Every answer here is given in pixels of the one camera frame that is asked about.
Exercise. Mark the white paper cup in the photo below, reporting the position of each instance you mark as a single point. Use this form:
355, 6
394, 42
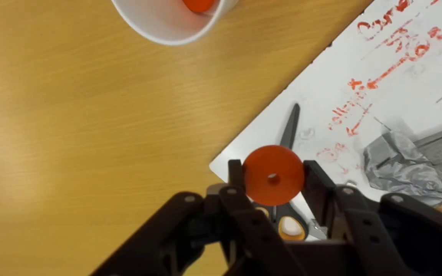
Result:
170, 23

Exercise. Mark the white paper sheet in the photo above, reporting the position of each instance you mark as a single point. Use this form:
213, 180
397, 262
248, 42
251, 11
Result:
384, 101

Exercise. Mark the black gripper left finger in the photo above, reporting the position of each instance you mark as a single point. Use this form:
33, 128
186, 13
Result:
200, 235

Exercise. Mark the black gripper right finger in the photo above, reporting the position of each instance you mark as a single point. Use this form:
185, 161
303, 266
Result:
395, 239

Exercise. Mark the crumpled grey tape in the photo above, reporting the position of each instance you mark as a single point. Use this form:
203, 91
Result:
411, 163

